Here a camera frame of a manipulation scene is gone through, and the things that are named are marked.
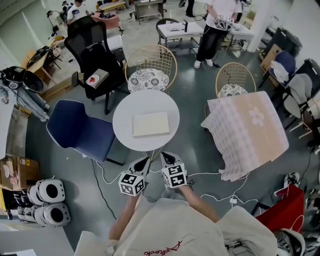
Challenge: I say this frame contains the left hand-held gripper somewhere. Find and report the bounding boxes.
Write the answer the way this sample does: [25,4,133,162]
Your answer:
[118,157,151,198]

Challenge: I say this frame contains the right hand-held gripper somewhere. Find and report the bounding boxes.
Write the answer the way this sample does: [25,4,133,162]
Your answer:
[160,151,189,189]

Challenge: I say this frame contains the white cardboard box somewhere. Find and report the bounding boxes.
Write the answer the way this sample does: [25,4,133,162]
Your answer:
[131,111,170,139]

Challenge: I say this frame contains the person's left forearm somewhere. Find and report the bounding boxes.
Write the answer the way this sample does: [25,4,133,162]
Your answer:
[108,193,141,241]

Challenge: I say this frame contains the person's right forearm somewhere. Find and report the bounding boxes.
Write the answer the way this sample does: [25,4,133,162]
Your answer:
[174,186,221,222]

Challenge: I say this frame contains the person's grey jeans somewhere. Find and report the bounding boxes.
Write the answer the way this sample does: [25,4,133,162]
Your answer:
[161,187,187,201]

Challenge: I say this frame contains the round white side table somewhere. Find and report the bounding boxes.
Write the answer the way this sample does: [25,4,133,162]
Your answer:
[112,89,181,166]

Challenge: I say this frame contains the person's beige shirt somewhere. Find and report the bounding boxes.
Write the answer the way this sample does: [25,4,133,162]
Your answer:
[74,196,278,256]

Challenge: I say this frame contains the blue shell chair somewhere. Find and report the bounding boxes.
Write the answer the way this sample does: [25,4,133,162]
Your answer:
[46,99,130,166]

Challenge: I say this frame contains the pink checked tablecloth table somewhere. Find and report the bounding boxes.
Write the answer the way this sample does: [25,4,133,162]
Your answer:
[200,91,290,182]

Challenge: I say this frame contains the floral round seat cushion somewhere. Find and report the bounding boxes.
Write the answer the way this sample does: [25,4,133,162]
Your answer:
[218,84,248,99]
[127,68,169,94]

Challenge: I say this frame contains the white plate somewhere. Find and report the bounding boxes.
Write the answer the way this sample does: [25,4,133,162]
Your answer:
[86,74,101,87]

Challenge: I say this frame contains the grey flat box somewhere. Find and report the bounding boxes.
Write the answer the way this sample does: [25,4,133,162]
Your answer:
[85,68,110,90]

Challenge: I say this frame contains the brown cardboard box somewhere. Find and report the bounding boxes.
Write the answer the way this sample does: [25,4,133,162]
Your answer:
[0,156,41,191]

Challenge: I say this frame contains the red bag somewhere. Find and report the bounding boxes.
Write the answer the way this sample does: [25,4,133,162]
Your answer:
[256,184,306,233]

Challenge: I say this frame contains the white work table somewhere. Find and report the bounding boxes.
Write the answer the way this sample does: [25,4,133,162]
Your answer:
[156,21,205,56]
[226,23,256,52]

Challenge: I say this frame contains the black mesh office chair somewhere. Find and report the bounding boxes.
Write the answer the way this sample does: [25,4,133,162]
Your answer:
[64,16,131,116]

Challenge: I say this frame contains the black hard-shell backpack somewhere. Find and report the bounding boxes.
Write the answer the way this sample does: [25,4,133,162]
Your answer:
[22,69,45,93]

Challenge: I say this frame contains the tall cardboard box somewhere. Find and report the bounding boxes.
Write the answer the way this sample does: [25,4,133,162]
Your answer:
[259,44,281,73]

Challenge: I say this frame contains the wooden desk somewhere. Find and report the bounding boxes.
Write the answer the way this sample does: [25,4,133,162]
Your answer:
[21,41,63,85]

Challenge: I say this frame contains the grey petal chair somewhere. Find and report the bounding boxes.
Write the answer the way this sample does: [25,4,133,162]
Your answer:
[283,73,315,118]

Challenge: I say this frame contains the white grey shell backpack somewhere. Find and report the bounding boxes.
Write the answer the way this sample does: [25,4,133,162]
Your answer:
[274,228,306,256]

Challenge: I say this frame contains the dark blue padded chair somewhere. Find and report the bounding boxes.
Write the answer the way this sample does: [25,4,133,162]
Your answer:
[269,51,297,83]

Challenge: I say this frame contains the grey metal table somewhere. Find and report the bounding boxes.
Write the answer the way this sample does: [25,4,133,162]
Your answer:
[134,0,165,25]

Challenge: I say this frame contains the black bin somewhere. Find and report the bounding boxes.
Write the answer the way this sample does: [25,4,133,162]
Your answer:
[296,58,320,83]

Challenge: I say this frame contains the white power cable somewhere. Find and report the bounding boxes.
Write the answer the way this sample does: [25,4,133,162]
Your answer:
[96,159,250,186]

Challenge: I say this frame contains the black floor cable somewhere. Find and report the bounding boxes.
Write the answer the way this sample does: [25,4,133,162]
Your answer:
[91,158,117,221]

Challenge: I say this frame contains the white charger cable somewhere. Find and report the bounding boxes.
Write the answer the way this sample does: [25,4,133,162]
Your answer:
[199,172,258,208]

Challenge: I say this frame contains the gold wire chair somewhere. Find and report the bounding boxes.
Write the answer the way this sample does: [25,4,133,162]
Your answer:
[124,44,178,95]
[215,61,257,100]

